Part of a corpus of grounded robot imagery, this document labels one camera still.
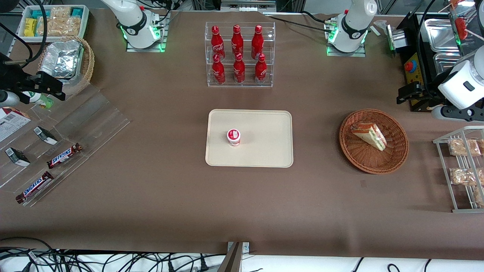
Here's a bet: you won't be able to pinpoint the red cola bottle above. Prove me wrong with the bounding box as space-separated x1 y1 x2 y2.
211 25 226 61
254 53 268 85
251 25 264 60
233 53 246 84
211 54 226 85
231 25 245 57

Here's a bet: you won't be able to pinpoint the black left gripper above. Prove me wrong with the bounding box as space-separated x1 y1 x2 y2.
396 77 444 107

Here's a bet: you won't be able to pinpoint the dark metal post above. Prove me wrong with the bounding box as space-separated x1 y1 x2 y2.
218 242 243 272

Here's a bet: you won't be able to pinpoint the beige plastic tray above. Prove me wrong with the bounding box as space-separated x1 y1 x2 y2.
205 109 294 168

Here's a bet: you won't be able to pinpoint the Snickers chocolate bar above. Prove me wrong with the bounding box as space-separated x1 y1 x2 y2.
15 171 55 205
46 142 83 170

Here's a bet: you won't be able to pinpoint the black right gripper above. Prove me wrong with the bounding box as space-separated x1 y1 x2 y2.
0 52 66 105

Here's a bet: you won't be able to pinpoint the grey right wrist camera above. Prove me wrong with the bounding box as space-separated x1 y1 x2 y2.
0 90 20 107

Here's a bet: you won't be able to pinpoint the red white yogurt cup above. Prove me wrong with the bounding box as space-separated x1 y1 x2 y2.
227 128 242 147

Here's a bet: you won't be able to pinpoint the yellow snack packet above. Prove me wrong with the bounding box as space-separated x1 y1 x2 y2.
23 18 39 37

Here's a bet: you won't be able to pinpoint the silver foil pouches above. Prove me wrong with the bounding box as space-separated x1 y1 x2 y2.
39 40 85 80

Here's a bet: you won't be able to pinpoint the small black white box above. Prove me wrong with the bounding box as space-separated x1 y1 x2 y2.
33 126 59 146
4 147 31 167

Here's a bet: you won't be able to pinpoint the shiny silver metal box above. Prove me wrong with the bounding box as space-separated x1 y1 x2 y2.
386 25 407 52

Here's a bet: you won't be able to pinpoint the silver wire rack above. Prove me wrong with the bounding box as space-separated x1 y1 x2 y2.
432 125 484 213

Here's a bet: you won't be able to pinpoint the green white small bottle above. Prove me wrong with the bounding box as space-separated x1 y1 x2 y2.
22 91 54 110

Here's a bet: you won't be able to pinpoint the black food warmer appliance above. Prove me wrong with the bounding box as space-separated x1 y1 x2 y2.
389 0 484 113

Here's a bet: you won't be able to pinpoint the triangle sandwich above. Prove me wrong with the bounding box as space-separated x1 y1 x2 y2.
351 122 388 152

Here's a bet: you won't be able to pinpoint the beige snack bags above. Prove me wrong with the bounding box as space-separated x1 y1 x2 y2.
37 6 82 37

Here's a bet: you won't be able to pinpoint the tan wicker basket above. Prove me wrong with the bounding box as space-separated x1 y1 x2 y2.
37 36 95 97

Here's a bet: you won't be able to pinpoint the clear acrylic stepped display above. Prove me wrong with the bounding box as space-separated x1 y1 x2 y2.
0 83 132 208

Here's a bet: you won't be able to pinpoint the red skewered snack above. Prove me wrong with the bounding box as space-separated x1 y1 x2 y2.
455 17 468 40

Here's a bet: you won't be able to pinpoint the clear acrylic bottle rack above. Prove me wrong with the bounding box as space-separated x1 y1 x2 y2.
205 22 276 88

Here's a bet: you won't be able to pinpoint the aluminium clamp bracket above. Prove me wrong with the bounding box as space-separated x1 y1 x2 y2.
227 241 250 253

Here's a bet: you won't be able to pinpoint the white plastic bin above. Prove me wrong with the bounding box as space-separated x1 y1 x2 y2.
17 5 90 43

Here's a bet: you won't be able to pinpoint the clear plastic wrapper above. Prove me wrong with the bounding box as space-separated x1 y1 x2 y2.
370 19 390 37

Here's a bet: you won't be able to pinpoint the black cable across table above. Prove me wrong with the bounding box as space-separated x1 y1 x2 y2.
262 10 338 33

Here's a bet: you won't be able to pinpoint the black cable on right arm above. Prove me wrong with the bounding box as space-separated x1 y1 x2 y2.
0 0 49 71

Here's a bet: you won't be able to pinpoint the small steel pan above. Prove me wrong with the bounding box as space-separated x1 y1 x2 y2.
433 53 462 76

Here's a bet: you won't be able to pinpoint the brown wicker basket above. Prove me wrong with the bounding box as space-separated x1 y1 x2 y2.
339 109 410 175

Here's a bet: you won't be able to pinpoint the black floor cable tangle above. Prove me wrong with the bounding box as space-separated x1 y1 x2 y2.
0 236 227 272

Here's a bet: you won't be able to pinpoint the red white printed carton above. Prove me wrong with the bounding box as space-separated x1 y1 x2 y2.
0 107 32 143

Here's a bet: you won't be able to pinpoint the large steel pan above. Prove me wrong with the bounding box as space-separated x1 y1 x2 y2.
424 18 460 54

